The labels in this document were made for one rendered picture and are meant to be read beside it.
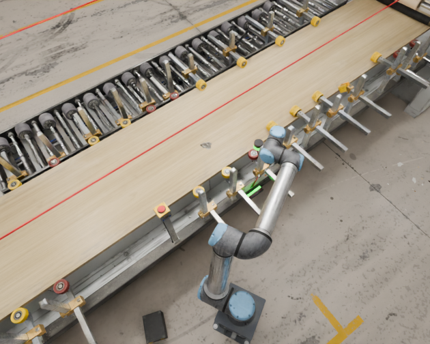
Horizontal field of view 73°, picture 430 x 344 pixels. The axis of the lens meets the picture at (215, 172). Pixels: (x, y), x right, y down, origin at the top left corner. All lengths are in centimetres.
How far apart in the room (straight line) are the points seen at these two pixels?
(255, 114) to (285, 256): 131
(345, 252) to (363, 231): 29
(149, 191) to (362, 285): 196
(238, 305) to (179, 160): 105
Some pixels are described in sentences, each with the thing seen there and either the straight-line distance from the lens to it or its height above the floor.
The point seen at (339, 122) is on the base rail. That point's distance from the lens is 277.
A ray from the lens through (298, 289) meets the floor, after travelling 278.
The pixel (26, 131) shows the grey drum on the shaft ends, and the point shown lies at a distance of 289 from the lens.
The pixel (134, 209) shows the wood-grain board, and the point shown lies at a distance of 203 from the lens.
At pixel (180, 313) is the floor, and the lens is 271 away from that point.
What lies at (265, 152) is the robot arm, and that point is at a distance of 160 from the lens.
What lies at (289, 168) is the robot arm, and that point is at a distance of 156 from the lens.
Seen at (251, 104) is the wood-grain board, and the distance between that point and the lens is 247.
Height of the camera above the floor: 268
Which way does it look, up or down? 59 degrees down
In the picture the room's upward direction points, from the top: 4 degrees counter-clockwise
